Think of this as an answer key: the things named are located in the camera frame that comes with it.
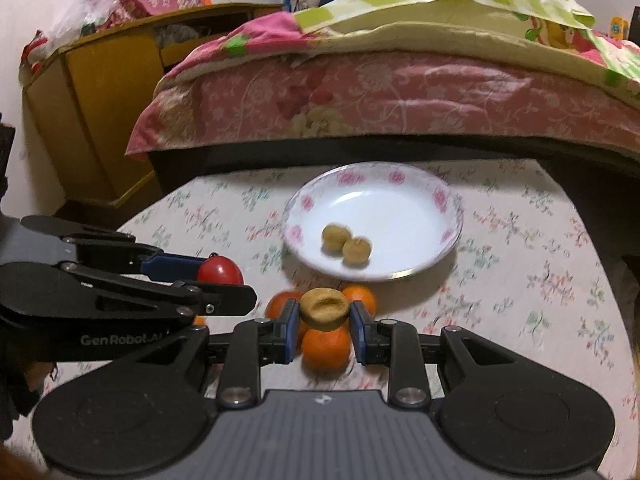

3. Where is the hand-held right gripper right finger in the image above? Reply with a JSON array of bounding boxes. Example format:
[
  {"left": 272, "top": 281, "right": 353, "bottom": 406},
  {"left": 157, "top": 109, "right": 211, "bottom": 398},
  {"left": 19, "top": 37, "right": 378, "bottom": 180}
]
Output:
[{"left": 349, "top": 301, "right": 522, "bottom": 409}]

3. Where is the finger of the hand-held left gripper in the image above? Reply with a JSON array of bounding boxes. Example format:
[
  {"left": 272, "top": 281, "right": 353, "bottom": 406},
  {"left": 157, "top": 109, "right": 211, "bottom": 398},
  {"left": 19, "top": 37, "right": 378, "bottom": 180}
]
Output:
[
  {"left": 20, "top": 215, "right": 211, "bottom": 281},
  {"left": 6, "top": 260, "right": 258, "bottom": 329}
]

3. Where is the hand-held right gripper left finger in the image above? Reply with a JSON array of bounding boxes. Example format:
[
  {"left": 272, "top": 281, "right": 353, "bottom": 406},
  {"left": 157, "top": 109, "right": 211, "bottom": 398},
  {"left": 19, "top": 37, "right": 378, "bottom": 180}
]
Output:
[{"left": 134, "top": 304, "right": 301, "bottom": 409}]

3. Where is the small red tomato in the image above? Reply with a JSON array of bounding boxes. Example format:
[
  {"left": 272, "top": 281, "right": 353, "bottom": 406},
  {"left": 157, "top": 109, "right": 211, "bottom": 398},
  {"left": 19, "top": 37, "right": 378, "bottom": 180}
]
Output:
[{"left": 196, "top": 256, "right": 245, "bottom": 288}]

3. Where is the orange tomato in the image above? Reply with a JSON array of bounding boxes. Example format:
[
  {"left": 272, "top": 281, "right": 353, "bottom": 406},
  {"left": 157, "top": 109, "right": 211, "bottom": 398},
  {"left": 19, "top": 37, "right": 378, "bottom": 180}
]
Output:
[{"left": 301, "top": 325, "right": 353, "bottom": 374}]

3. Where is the small yellow fruit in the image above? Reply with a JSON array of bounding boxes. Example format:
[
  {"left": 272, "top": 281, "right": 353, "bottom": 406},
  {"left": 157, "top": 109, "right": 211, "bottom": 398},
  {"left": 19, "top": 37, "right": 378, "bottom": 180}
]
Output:
[
  {"left": 299, "top": 287, "right": 348, "bottom": 332},
  {"left": 321, "top": 224, "right": 351, "bottom": 256},
  {"left": 342, "top": 237, "right": 373, "bottom": 266}
]

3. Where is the white pink-flowered plate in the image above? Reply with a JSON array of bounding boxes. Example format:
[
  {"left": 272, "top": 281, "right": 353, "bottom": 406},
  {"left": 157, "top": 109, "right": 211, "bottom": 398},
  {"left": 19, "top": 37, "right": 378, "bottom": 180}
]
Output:
[{"left": 281, "top": 161, "right": 465, "bottom": 282}]

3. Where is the yellow wooden cabinet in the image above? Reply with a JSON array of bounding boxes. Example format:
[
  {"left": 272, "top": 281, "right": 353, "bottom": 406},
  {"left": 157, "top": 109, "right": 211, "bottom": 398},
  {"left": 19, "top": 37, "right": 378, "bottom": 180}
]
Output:
[{"left": 20, "top": 2, "right": 286, "bottom": 209}]

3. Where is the floral tablecloth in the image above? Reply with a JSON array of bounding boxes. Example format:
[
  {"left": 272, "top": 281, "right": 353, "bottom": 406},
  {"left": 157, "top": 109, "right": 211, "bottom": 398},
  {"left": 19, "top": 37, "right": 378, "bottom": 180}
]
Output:
[{"left": 30, "top": 159, "right": 640, "bottom": 480}]

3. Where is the pink floral bed sheet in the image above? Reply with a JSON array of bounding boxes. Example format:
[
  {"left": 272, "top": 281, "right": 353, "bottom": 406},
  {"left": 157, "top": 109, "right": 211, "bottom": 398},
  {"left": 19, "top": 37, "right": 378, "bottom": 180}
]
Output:
[{"left": 125, "top": 49, "right": 640, "bottom": 162}]

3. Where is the clear plastic bag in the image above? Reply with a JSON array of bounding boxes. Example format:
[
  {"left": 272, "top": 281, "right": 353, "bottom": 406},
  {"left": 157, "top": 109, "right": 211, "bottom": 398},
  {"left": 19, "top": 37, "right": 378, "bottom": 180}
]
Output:
[{"left": 50, "top": 0, "right": 132, "bottom": 42}]

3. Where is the green and pink quilt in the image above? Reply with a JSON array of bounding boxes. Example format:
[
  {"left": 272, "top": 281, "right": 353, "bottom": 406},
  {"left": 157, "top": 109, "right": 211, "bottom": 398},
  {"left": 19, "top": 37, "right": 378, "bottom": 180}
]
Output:
[{"left": 155, "top": 0, "right": 640, "bottom": 92}]

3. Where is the dark bed frame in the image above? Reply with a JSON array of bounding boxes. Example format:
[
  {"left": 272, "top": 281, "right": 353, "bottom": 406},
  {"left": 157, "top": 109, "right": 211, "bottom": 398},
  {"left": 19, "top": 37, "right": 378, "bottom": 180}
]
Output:
[{"left": 149, "top": 132, "right": 640, "bottom": 192}]

